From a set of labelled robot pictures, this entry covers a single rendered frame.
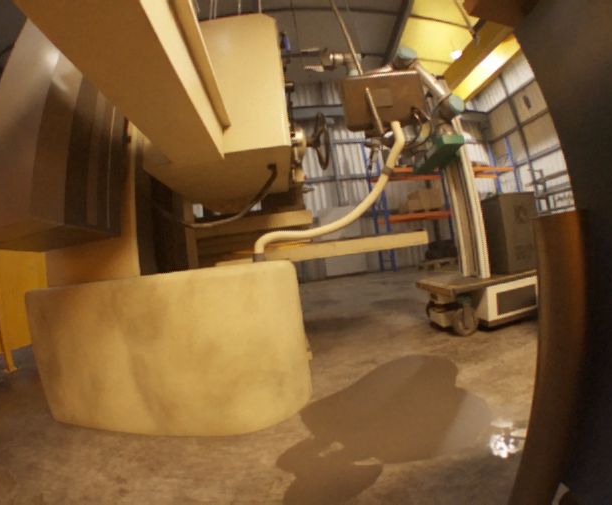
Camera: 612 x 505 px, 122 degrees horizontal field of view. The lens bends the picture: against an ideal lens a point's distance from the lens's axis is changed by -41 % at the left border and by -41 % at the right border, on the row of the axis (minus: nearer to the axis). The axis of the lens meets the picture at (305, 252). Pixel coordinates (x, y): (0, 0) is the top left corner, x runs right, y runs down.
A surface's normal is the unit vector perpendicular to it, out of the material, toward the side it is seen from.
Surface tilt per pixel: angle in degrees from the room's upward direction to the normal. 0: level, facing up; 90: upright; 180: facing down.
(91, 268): 90
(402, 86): 109
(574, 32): 90
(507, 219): 90
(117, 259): 90
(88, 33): 180
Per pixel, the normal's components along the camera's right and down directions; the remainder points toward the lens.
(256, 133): 0.07, -0.04
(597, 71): -0.99, 0.13
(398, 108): -0.13, 0.32
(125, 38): 0.13, 0.99
